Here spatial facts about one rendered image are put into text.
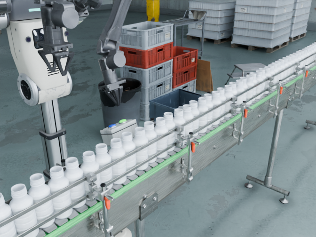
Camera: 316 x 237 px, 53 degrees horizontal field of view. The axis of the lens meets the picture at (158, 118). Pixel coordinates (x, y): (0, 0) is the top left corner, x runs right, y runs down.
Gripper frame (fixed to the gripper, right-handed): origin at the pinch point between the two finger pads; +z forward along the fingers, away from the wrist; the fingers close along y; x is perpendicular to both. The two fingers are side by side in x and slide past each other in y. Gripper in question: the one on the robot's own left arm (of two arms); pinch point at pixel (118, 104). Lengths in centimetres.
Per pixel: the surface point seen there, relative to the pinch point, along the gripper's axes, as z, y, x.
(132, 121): 8.4, 1.9, -3.5
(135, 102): 23, 130, 138
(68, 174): 12.6, -38.7, -16.6
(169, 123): 12.3, 8.9, -17.4
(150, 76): 5, 188, 166
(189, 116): 13.3, 20.6, -18.5
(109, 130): 8.1, -9.5, -2.1
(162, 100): 13, 68, 41
